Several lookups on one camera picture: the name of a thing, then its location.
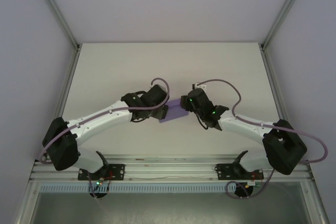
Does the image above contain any purple paper box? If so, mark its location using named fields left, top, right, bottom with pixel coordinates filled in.
left=159, top=98, right=190, bottom=124

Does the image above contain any grey metal sheet panel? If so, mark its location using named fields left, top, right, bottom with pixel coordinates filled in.
left=28, top=182, right=320, bottom=224

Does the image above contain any aluminium mounting rail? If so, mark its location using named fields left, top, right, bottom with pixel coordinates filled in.
left=29, top=155, right=315, bottom=182

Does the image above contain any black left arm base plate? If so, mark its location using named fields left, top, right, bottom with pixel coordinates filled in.
left=78, top=164, right=125, bottom=180

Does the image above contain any grey slotted cable duct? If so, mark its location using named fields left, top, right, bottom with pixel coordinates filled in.
left=39, top=184, right=238, bottom=194

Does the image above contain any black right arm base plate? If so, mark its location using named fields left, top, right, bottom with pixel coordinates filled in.
left=214, top=164, right=264, bottom=180

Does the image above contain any aluminium table side rail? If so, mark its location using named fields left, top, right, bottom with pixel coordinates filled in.
left=41, top=45, right=82, bottom=162
left=259, top=45, right=300, bottom=161

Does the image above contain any aluminium frame post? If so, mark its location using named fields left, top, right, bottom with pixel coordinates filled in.
left=261, top=0, right=313, bottom=50
left=33, top=0, right=81, bottom=50

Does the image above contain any aluminium frame leg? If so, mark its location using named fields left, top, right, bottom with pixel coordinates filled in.
left=300, top=180, right=330, bottom=224
left=14, top=180, right=40, bottom=224

